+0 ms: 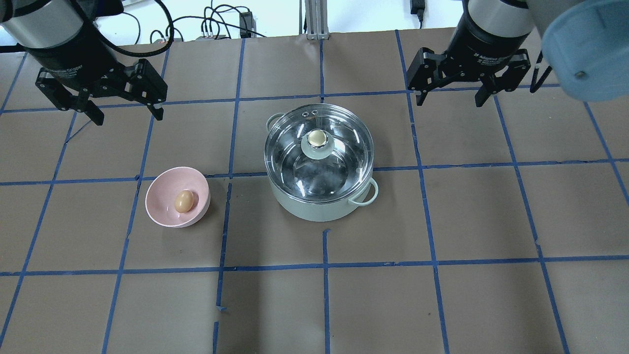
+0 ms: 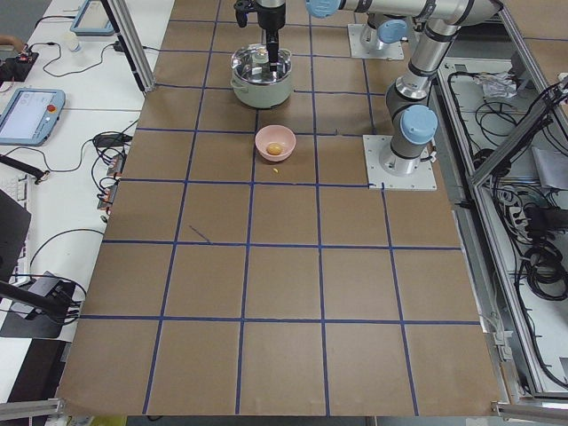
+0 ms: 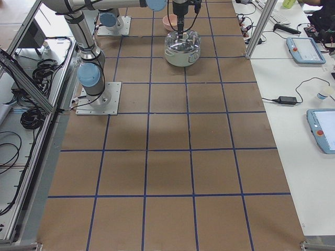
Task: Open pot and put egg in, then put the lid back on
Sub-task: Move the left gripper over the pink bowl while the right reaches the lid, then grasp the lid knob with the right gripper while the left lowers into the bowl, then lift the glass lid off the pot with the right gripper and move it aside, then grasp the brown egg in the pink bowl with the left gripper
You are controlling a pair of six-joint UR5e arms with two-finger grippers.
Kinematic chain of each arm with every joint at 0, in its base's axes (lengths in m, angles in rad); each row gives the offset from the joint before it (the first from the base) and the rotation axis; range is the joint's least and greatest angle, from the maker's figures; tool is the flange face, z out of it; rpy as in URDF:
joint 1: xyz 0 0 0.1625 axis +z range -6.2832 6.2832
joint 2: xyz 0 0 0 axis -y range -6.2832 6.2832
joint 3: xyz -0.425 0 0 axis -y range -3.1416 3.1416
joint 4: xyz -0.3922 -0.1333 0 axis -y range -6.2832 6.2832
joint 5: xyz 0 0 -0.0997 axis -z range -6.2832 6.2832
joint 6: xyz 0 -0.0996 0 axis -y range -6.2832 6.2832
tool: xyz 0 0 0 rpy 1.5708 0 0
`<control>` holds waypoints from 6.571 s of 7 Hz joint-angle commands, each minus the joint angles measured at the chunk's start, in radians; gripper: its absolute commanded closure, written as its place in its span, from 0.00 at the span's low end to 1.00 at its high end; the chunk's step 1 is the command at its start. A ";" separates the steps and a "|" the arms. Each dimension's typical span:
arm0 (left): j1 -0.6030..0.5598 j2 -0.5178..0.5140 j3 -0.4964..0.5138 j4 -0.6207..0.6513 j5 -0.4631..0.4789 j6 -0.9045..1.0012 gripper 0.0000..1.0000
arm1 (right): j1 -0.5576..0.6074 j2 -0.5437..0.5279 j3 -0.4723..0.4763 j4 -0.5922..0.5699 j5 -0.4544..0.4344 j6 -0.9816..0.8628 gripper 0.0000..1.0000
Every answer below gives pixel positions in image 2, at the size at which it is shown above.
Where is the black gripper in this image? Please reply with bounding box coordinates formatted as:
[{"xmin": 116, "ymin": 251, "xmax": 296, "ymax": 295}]
[{"xmin": 256, "ymin": 0, "xmax": 285, "ymax": 72}]

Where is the pale green cooking pot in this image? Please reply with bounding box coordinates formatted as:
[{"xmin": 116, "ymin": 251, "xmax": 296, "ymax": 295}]
[{"xmin": 231, "ymin": 70, "xmax": 293, "ymax": 109}]

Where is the brown egg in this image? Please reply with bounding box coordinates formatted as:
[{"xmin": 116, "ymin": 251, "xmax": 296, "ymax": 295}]
[{"xmin": 266, "ymin": 142, "xmax": 283, "ymax": 156}]

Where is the rear silver robot arm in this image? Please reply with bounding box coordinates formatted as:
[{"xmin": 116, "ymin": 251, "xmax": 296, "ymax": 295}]
[{"xmin": 359, "ymin": 12, "xmax": 408, "ymax": 51}]

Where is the front silver robot arm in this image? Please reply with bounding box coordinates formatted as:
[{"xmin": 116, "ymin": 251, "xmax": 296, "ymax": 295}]
[{"xmin": 305, "ymin": 1, "xmax": 453, "ymax": 177}]

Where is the pink bowl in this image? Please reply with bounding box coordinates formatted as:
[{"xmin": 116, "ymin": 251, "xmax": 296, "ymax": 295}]
[{"xmin": 255, "ymin": 125, "xmax": 296, "ymax": 162}]

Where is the far blue teach pendant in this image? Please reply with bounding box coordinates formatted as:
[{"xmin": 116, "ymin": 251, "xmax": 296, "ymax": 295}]
[{"xmin": 70, "ymin": 0, "xmax": 114, "ymax": 36}]

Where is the blue teach pendant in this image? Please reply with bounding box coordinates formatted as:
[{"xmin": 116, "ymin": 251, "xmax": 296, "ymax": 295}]
[
  {"xmin": 0, "ymin": 88, "xmax": 66, "ymax": 146},
  {"xmin": 70, "ymin": 0, "xmax": 114, "ymax": 36}
]

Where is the black power adapter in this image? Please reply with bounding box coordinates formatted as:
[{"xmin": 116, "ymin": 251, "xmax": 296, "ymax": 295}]
[{"xmin": 92, "ymin": 132, "xmax": 132, "ymax": 148}]

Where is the white cup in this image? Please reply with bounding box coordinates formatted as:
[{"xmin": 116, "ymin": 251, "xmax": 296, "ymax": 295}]
[{"xmin": 63, "ymin": 31, "xmax": 82, "ymax": 53}]

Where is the crumpled white paper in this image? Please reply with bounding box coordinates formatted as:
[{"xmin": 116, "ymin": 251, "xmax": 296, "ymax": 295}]
[{"xmin": 473, "ymin": 72, "xmax": 517, "ymax": 99}]

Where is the near blue teach pendant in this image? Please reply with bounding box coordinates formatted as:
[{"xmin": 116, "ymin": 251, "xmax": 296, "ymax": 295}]
[{"xmin": 0, "ymin": 88, "xmax": 66, "ymax": 146}]

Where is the black monitor stand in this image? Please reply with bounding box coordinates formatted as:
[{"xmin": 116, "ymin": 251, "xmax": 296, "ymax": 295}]
[{"xmin": 1, "ymin": 193, "xmax": 82, "ymax": 339}]

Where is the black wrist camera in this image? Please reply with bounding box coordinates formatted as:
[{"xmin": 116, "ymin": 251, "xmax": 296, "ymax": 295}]
[{"xmin": 233, "ymin": 0, "xmax": 256, "ymax": 28}]

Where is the rear robot base plate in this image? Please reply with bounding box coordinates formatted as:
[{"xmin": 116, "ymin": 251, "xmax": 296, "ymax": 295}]
[{"xmin": 348, "ymin": 24, "xmax": 404, "ymax": 60}]

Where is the front robot base plate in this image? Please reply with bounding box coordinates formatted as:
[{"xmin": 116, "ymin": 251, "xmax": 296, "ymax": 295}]
[{"xmin": 363, "ymin": 135, "xmax": 437, "ymax": 191}]

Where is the aluminium frame post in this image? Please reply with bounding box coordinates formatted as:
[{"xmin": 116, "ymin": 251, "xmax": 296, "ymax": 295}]
[{"xmin": 101, "ymin": 0, "xmax": 155, "ymax": 93}]

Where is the black cable bundle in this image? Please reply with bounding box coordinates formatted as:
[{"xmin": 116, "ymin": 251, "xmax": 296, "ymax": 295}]
[{"xmin": 469, "ymin": 146, "xmax": 568, "ymax": 312}]

